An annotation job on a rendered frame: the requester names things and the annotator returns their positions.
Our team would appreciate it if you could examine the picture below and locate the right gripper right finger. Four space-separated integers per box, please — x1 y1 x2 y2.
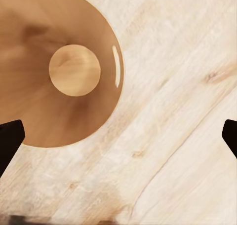
222 119 237 158

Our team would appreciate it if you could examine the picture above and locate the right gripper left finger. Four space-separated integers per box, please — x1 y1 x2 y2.
0 119 25 178

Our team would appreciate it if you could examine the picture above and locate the trash can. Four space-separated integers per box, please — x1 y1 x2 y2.
0 0 125 150

